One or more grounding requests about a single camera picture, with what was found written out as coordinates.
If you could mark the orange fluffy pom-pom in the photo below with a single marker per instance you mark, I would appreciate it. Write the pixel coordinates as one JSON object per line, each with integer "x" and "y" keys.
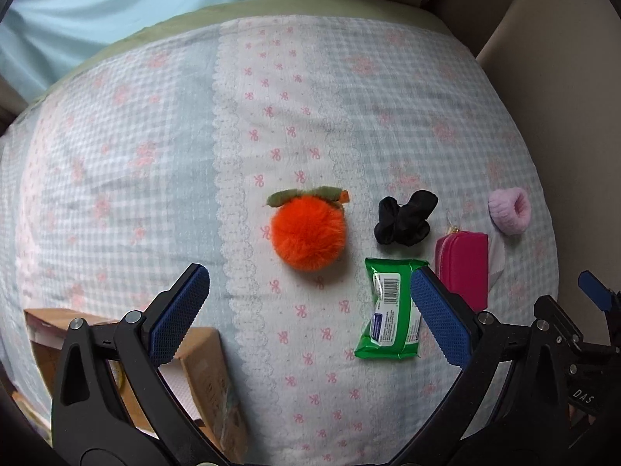
{"x": 308, "y": 233}

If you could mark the pink fluffy scrunchie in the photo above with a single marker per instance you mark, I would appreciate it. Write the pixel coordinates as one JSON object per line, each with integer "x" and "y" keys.
{"x": 509, "y": 209}

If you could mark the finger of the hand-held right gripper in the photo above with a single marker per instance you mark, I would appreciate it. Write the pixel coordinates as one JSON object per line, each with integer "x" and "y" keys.
{"x": 593, "y": 286}
{"x": 566, "y": 318}

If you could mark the light blue curtain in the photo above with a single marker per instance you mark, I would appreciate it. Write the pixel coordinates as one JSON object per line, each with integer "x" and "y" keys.
{"x": 97, "y": 9}

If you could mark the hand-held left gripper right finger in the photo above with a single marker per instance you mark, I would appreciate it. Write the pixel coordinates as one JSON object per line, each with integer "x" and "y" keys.
{"x": 440, "y": 314}

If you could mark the green wet wipes packet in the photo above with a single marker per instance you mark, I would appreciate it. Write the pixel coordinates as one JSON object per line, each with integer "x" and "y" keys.
{"x": 388, "y": 308}

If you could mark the beige padded panel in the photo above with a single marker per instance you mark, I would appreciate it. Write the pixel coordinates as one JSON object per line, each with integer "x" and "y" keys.
{"x": 563, "y": 82}

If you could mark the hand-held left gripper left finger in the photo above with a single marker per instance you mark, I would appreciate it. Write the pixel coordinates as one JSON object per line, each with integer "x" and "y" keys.
{"x": 180, "y": 314}

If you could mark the magenta zip pouch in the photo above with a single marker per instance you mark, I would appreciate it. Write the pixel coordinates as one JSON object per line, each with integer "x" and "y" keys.
{"x": 463, "y": 264}

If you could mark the checkered bow-print blanket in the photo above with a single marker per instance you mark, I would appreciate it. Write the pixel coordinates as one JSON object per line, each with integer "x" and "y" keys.
{"x": 160, "y": 155}

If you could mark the brown cardboard box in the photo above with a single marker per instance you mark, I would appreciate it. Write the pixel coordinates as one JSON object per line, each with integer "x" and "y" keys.
{"x": 213, "y": 378}

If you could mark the black scrunchie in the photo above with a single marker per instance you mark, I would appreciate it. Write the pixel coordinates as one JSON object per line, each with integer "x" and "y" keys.
{"x": 405, "y": 221}

